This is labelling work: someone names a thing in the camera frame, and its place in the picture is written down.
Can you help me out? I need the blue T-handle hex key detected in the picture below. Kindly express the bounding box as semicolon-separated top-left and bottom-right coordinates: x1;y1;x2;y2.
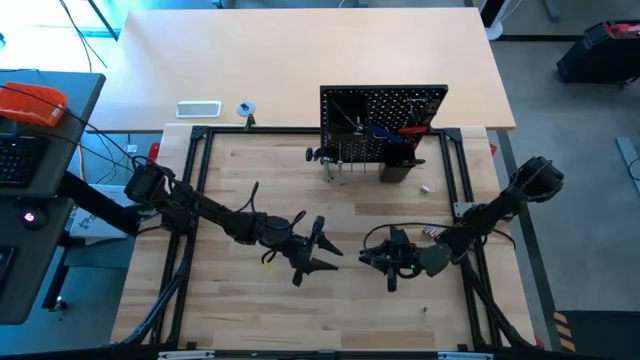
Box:
370;124;405;145

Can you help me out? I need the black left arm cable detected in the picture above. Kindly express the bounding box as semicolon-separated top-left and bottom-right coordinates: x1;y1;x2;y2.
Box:
234;180;307;266

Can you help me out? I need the long double-prong metal hook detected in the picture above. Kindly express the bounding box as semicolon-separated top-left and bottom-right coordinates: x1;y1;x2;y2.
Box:
324;143;345;177
348;143;367;175

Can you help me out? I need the black keyboard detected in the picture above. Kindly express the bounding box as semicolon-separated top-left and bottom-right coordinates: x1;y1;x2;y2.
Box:
0;133;49;189

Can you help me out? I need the black perforated pegboard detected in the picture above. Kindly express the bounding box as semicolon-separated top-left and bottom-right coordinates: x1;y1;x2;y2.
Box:
318;83;450;169

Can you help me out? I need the black wire stripper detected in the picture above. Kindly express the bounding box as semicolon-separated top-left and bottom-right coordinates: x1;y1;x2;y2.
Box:
407;97;434;126

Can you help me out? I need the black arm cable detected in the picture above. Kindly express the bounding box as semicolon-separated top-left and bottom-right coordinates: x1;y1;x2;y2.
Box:
362;221;469;251
234;180;307;266

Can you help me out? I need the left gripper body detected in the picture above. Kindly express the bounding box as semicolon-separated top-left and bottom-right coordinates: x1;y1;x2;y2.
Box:
269;215;327;288

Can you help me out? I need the black pegboard shelf bin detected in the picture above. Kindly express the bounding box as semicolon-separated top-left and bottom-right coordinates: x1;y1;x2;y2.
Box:
323;92;370;146

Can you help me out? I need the light wood side table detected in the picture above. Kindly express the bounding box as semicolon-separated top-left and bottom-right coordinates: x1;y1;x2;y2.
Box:
89;7;517;132

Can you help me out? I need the white rectangular tray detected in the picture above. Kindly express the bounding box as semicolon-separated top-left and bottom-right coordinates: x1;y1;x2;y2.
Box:
175;100;223;119

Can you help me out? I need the white stand base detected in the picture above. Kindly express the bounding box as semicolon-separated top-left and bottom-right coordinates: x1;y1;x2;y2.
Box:
482;0;506;41

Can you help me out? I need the black aluminium table frame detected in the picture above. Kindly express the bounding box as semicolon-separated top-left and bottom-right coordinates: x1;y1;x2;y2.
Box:
119;124;539;351

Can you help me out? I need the dark grey desk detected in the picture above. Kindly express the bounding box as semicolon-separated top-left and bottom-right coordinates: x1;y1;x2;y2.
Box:
0;69;107;326

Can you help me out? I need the orange plastic case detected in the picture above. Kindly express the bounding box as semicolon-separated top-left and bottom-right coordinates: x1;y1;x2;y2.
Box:
0;81;70;128

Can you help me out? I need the black pegboard stand box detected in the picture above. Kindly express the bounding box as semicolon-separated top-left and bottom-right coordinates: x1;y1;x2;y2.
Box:
378;159;419;184

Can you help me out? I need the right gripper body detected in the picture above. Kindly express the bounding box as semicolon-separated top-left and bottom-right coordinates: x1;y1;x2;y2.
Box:
382;225;437;294

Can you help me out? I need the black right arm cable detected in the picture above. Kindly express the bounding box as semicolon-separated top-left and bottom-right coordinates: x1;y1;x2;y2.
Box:
362;221;469;251

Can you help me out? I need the round black lit device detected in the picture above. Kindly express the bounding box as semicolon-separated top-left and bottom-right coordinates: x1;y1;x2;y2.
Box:
19;204;49;231

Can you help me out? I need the black equipment case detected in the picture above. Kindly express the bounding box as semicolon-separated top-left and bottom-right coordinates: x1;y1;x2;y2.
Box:
556;19;640;85

